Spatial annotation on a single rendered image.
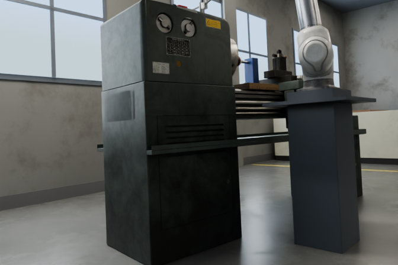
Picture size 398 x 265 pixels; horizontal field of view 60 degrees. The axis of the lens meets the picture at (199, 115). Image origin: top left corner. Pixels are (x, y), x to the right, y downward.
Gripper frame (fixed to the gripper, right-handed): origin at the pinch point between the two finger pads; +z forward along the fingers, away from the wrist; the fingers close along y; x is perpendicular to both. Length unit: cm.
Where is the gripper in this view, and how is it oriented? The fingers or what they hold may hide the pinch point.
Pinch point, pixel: (204, 3)
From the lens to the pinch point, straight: 216.8
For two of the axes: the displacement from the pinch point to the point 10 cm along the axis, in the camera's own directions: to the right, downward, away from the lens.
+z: 0.5, 10.0, -0.3
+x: -6.4, 0.6, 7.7
